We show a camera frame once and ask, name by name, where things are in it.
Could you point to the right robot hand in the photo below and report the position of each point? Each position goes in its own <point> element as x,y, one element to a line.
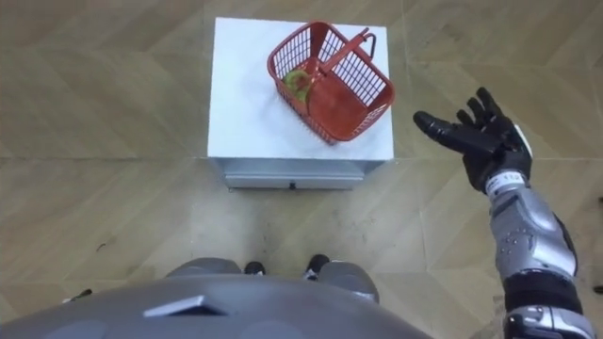
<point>490,146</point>

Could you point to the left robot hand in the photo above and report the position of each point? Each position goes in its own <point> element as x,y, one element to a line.
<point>81,295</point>

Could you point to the red plastic basket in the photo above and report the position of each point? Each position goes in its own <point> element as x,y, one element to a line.
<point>337,103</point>

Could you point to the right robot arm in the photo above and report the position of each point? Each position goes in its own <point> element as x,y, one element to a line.
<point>532,245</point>

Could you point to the robot body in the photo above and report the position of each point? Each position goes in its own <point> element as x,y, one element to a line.
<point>212,315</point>

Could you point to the green fruit soft toy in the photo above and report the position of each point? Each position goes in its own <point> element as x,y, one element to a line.
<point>297,84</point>

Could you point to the white cabinet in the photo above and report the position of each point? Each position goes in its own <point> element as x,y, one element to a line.
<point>245,117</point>

